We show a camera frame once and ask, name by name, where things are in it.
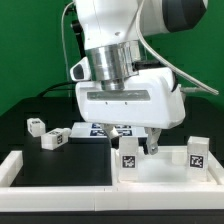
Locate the white marker base plate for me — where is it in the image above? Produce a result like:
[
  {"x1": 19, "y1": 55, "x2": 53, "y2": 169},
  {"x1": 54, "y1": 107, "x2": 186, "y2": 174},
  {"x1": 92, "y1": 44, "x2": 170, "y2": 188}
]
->
[{"x1": 70, "y1": 122, "x2": 147, "y2": 138}]

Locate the black cable at base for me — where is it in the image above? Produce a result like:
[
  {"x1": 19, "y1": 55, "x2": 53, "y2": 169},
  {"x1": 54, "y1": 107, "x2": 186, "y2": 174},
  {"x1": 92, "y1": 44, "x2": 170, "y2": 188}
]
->
[{"x1": 37, "y1": 81, "x2": 78, "y2": 98}]

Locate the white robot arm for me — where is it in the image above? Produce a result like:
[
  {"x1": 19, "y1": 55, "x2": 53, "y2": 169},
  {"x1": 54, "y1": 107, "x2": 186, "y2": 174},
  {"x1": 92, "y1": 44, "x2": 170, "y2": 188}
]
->
[{"x1": 70, "y1": 0, "x2": 211, "y2": 154}]

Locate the white cable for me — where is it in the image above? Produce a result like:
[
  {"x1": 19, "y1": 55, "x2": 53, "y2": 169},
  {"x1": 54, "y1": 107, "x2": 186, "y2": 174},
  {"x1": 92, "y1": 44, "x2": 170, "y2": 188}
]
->
[
  {"x1": 60, "y1": 1, "x2": 78, "y2": 98},
  {"x1": 134, "y1": 0, "x2": 220, "y2": 97}
]

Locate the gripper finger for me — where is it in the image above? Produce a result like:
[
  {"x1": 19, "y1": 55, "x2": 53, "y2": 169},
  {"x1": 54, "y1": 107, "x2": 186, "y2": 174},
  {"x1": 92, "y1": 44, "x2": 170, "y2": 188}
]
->
[
  {"x1": 143, "y1": 127, "x2": 161, "y2": 155},
  {"x1": 101, "y1": 124, "x2": 119, "y2": 139}
]

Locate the white U-shaped obstacle fence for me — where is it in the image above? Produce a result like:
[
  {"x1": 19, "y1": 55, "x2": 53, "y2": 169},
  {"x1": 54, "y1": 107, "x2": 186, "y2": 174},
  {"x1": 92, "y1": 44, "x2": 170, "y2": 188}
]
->
[{"x1": 0, "y1": 151, "x2": 224, "y2": 212}]

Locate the white cable right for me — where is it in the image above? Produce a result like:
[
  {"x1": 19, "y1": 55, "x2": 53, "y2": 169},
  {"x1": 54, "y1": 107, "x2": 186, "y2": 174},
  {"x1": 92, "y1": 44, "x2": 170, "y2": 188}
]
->
[{"x1": 134, "y1": 0, "x2": 220, "y2": 97}]

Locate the white square tabletop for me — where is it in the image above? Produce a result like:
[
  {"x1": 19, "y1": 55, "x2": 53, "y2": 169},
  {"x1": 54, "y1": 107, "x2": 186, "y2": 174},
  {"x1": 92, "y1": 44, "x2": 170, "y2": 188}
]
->
[{"x1": 112, "y1": 146, "x2": 224, "y2": 186}]

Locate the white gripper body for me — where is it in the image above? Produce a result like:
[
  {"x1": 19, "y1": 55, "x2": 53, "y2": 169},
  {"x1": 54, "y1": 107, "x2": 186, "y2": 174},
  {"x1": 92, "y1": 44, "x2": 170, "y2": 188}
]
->
[{"x1": 70, "y1": 57, "x2": 185, "y2": 129}]

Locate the white cable left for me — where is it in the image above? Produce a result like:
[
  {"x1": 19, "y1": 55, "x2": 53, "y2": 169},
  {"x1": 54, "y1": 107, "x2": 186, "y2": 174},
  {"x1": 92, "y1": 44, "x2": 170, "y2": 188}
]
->
[{"x1": 60, "y1": 1, "x2": 78, "y2": 98}]

